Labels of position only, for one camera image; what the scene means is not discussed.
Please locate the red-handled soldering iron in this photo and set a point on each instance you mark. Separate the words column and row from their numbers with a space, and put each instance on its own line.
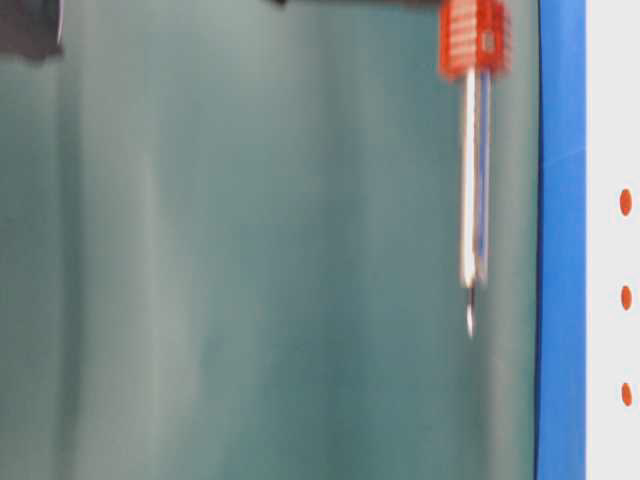
column 474, row 48

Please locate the green backdrop curtain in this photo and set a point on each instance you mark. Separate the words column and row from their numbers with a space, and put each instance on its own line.
column 229, row 249

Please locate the blue table cloth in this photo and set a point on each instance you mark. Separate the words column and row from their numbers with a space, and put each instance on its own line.
column 560, row 451

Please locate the large white base board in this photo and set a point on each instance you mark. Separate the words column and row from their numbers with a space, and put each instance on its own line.
column 612, row 54

